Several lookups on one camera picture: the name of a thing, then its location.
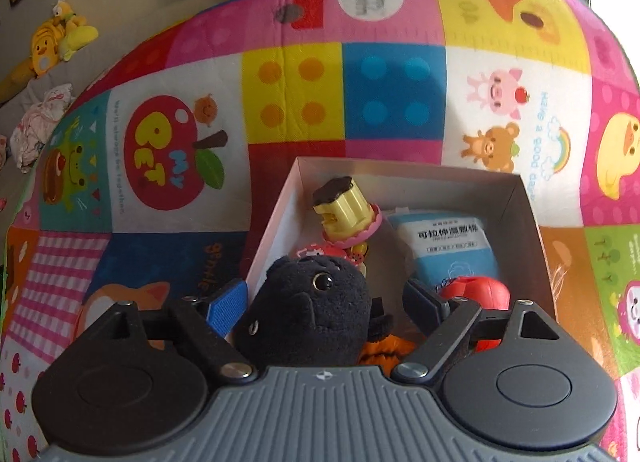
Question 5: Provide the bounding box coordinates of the red hooded doll figure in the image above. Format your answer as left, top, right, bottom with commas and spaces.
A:
439, 275, 512, 354

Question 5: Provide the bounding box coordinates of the orange silicone bowl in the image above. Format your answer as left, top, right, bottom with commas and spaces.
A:
357, 334, 416, 376

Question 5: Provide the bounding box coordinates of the blue cotton pad pack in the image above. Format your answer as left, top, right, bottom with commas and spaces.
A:
385, 210, 500, 287

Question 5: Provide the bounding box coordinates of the black plush toy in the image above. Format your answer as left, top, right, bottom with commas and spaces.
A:
233, 255, 394, 369

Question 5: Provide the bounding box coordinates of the yellow pudding toy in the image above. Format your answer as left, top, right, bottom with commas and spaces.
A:
312, 176, 382, 249

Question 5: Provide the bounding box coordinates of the pink cardboard box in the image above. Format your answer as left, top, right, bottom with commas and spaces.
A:
224, 155, 559, 373

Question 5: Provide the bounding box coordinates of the colourful cartoon play mat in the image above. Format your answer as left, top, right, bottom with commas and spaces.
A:
1, 0, 639, 461

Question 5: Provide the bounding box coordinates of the pink white crumpled cloth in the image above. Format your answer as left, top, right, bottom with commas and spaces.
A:
9, 83, 74, 171

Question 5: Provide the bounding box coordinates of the yellow banana plush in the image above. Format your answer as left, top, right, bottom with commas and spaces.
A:
58, 16, 99, 62

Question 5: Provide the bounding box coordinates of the yellow tiger plush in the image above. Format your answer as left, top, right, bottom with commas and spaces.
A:
1, 0, 76, 104

